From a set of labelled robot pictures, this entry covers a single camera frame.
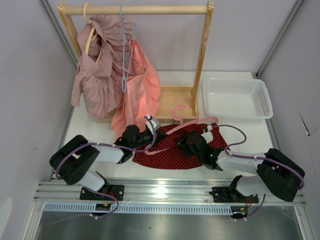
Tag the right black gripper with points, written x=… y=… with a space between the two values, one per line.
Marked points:
x=185 y=146

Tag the wooden hanger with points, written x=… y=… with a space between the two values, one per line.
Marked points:
x=92 y=34

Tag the salmon pink garment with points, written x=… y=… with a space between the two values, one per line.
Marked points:
x=141 y=95

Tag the pink plastic hanger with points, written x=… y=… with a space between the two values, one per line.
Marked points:
x=180 y=126

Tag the perforated cable tray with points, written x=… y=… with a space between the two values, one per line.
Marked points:
x=140 y=208

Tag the aluminium mounting rail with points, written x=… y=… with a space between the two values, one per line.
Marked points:
x=139 y=191

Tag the dusty pink dress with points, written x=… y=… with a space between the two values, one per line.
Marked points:
x=98 y=78

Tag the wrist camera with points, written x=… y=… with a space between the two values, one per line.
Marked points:
x=152 y=123
x=207 y=134

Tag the blue wire hanger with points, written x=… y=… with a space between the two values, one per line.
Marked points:
x=127 y=50

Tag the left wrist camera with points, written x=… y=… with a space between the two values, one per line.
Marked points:
x=152 y=123

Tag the red polka dot skirt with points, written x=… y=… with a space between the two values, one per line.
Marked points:
x=169 y=155

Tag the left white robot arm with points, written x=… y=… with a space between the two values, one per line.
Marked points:
x=73 y=161

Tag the wooden clothes rack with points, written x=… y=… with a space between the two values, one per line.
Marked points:
x=177 y=102

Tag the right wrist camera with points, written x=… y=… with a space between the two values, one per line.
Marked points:
x=207 y=134

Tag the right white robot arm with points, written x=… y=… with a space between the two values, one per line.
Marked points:
x=262 y=173

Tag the white plastic basket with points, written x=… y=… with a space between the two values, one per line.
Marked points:
x=236 y=98

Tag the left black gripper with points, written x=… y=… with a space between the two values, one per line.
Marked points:
x=160 y=135

